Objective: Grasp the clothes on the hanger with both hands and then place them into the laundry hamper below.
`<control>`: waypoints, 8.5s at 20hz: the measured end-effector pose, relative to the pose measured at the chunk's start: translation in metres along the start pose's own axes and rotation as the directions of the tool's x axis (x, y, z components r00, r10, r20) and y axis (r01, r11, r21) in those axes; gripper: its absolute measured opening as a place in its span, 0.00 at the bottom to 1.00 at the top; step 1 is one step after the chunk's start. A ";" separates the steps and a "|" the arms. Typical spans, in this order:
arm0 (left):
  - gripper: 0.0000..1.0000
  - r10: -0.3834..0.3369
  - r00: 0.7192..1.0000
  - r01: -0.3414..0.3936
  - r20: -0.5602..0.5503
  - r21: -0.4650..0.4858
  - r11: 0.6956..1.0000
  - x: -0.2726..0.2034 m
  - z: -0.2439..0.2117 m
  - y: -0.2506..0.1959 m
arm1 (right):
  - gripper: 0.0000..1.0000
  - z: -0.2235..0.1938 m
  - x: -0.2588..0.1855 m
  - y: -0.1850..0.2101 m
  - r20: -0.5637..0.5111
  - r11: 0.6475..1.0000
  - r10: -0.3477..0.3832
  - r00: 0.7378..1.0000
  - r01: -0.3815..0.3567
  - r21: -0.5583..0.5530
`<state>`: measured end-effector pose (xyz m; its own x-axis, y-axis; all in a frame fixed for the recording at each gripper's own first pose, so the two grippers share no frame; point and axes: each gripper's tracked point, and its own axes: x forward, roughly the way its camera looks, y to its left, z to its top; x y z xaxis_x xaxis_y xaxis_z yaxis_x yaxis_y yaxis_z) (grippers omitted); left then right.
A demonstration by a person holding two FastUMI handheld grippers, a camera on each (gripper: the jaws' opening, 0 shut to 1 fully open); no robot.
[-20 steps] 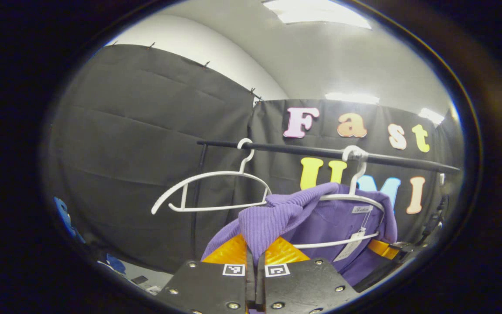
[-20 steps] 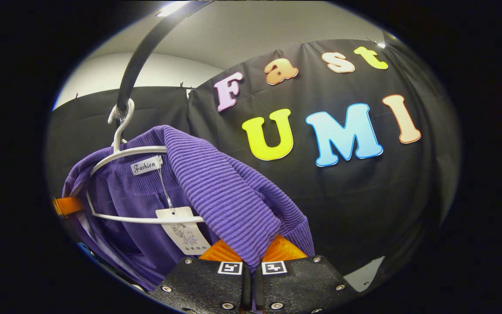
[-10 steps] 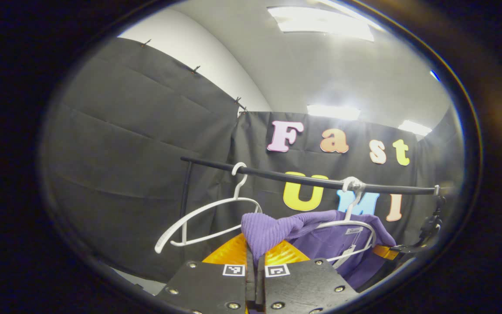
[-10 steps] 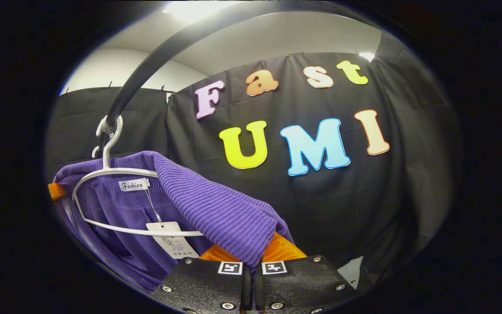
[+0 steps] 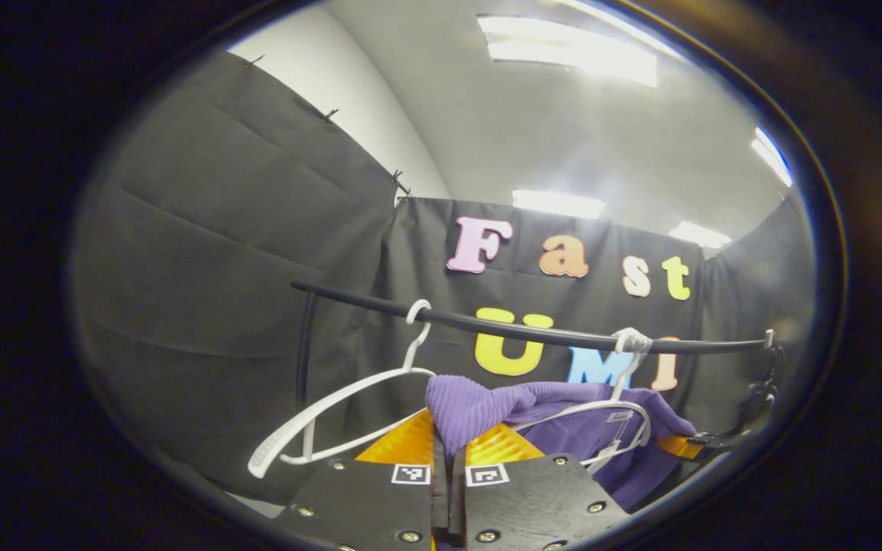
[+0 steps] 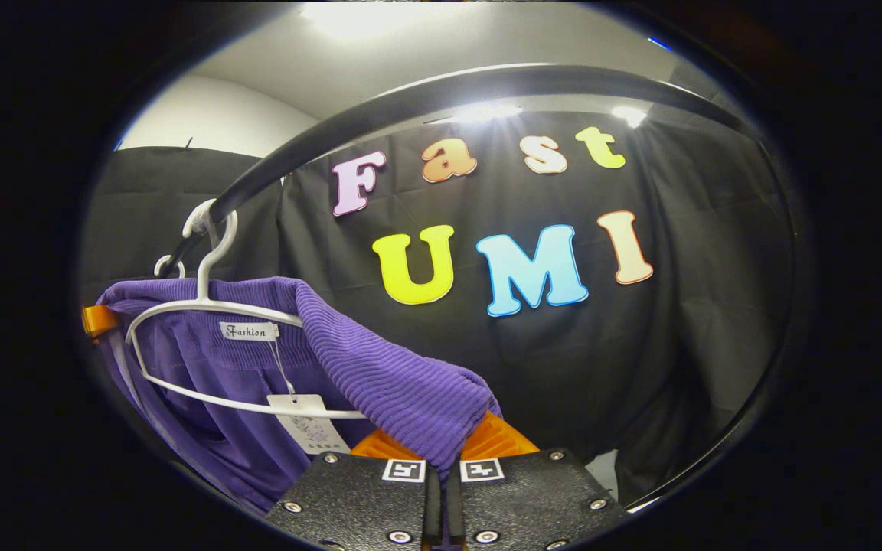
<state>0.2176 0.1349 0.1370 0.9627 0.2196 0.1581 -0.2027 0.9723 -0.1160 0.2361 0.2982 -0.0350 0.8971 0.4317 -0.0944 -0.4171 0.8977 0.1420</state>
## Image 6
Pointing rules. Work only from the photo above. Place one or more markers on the white plastic clothes hanger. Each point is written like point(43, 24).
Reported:
point(169, 260)
point(204, 279)

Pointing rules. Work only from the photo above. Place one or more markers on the black metal clothes rack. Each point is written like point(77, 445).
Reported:
point(441, 84)

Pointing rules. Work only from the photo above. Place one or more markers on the purple knit cardigan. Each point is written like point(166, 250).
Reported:
point(395, 367)

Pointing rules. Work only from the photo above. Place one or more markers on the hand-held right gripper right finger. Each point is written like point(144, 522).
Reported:
point(533, 497)

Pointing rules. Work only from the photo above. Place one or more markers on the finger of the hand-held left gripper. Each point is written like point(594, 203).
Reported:
point(98, 320)

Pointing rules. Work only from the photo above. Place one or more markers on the black backdrop cloth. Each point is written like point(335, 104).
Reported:
point(563, 367)

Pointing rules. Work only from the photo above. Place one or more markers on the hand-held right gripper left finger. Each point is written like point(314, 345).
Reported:
point(357, 497)

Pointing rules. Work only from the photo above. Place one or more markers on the large ceiling light panel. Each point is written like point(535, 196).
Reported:
point(364, 17)

